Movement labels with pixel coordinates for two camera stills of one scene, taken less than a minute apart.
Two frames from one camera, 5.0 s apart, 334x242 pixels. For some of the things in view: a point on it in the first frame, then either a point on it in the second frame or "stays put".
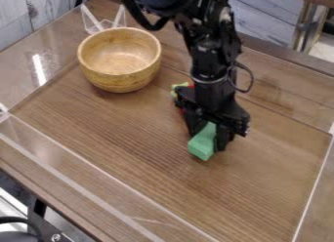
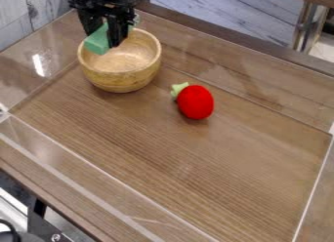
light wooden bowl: (121, 59) stays put
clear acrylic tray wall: (83, 188) stays put
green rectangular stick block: (201, 144) -> (98, 42)
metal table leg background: (311, 25) stays put
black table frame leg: (39, 225) stays put
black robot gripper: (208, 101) -> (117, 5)
